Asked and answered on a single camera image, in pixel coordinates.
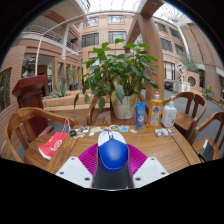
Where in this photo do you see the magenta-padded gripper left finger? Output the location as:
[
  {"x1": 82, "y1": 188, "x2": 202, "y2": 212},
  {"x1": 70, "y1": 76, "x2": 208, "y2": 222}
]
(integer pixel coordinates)
[{"x1": 54, "y1": 143, "x2": 101, "y2": 189}]

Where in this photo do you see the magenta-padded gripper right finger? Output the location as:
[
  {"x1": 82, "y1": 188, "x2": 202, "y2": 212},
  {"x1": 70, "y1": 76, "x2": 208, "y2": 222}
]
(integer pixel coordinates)
[{"x1": 127, "y1": 143, "x2": 170, "y2": 189}]

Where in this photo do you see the blue and white computer mouse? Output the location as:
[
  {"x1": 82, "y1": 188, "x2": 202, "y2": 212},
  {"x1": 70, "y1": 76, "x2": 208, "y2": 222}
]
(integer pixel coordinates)
[{"x1": 94, "y1": 130, "x2": 133, "y2": 190}]

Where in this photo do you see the red paper bag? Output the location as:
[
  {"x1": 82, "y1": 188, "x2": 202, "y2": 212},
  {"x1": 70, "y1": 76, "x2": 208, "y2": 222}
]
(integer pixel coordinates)
[{"x1": 37, "y1": 119, "x2": 73, "y2": 161}]

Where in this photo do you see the small white packet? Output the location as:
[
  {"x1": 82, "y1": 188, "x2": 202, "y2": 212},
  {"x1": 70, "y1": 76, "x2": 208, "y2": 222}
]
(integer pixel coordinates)
[{"x1": 154, "y1": 127, "x2": 174, "y2": 138}]

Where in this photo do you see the blue tube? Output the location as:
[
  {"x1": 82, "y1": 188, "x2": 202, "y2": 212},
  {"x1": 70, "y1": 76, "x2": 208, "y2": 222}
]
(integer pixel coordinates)
[{"x1": 134, "y1": 101, "x2": 147, "y2": 131}]

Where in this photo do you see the yellow liquid bottle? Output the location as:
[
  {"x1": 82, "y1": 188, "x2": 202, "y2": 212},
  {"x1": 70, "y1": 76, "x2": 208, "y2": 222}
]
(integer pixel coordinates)
[{"x1": 146, "y1": 91, "x2": 164, "y2": 130}]

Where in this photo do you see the white pump bottle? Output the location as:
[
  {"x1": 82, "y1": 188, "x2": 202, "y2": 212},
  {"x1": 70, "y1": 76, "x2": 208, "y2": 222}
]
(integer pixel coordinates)
[{"x1": 161, "y1": 95, "x2": 178, "y2": 129}]

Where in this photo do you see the black flat box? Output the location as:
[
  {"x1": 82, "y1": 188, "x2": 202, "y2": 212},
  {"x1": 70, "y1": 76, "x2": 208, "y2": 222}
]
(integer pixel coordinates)
[{"x1": 198, "y1": 138, "x2": 216, "y2": 163}]

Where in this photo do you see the spiky agave plant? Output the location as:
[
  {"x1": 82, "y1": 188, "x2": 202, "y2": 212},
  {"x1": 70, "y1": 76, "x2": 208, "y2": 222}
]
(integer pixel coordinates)
[{"x1": 49, "y1": 81, "x2": 71, "y2": 99}]

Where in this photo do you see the yellow flowering plant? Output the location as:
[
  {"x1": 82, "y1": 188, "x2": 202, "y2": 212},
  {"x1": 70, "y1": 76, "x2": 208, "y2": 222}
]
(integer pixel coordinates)
[{"x1": 203, "y1": 84, "x2": 214, "y2": 101}]

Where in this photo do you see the white outdoor statue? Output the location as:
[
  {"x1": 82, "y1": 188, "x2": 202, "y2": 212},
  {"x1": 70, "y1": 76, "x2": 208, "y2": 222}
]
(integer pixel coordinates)
[{"x1": 176, "y1": 62, "x2": 188, "y2": 83}]

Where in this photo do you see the green plant in white pot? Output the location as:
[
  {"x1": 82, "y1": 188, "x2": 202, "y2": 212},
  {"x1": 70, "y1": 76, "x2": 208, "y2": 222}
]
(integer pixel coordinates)
[{"x1": 73, "y1": 38, "x2": 160, "y2": 120}]

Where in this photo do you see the dark bust statue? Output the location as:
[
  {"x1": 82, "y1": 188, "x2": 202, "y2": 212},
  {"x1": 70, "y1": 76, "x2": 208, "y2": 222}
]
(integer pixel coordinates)
[{"x1": 21, "y1": 54, "x2": 37, "y2": 79}]

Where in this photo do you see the dark red wooden pedestal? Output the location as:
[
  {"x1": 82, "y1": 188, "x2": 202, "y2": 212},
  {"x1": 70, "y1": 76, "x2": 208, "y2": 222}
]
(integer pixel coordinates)
[{"x1": 12, "y1": 74, "x2": 54, "y2": 143}]

